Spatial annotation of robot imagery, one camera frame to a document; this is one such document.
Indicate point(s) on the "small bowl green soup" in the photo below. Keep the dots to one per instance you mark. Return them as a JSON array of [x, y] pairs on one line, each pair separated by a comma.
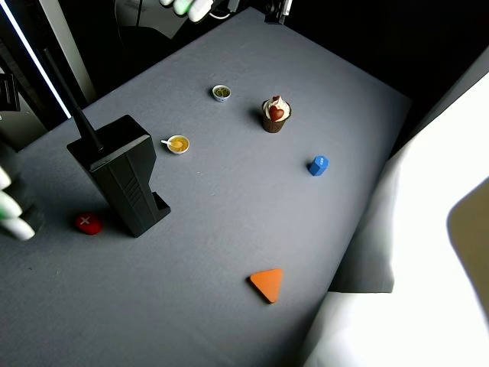
[[221, 93]]

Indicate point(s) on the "grey table cloth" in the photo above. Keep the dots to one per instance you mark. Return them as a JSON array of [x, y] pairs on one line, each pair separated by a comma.
[[214, 214]]

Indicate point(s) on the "orange triangle block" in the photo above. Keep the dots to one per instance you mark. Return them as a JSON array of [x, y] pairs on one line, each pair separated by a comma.
[[270, 283]]

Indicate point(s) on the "small bowl yellow soup spoon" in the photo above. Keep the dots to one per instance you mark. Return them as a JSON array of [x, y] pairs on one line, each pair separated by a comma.
[[178, 144]]

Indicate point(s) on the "beige board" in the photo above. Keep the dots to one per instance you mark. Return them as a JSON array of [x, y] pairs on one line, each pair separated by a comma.
[[473, 244]]

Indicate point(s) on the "white light strip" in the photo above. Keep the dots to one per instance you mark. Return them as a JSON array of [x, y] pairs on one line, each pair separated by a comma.
[[34, 57]]

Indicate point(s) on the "black toy walkie-talkie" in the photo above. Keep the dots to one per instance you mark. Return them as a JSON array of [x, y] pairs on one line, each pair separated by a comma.
[[126, 179]]

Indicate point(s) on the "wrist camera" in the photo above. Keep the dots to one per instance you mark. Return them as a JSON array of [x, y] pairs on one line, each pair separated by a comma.
[[277, 11]]

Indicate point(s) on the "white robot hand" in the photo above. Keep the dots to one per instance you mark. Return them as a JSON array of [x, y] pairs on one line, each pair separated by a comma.
[[15, 225], [196, 9]]

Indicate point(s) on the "toy cupcake with heart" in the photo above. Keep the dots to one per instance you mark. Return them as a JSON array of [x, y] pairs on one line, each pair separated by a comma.
[[276, 114]]

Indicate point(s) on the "red round block white cross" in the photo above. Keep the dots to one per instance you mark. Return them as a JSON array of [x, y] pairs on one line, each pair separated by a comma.
[[88, 223]]

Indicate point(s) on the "blue hexagonal block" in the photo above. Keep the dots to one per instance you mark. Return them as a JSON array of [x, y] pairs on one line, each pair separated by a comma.
[[318, 165]]

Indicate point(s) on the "white pillar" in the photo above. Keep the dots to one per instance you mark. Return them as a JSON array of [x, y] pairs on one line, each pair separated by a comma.
[[72, 49]]

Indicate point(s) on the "white backdrop cloth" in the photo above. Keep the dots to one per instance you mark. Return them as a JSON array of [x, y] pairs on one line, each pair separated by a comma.
[[412, 248]]

